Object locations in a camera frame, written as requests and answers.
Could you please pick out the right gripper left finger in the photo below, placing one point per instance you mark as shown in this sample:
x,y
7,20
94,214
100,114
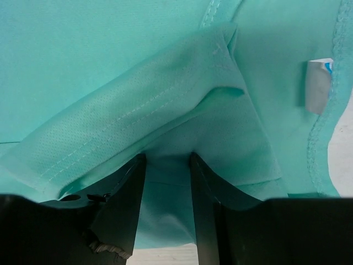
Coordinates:
x,y
107,223

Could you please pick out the teal t-shirt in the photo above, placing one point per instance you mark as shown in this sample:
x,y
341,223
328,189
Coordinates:
x,y
256,88

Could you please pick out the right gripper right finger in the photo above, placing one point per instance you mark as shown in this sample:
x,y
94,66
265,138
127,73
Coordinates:
x,y
211,197

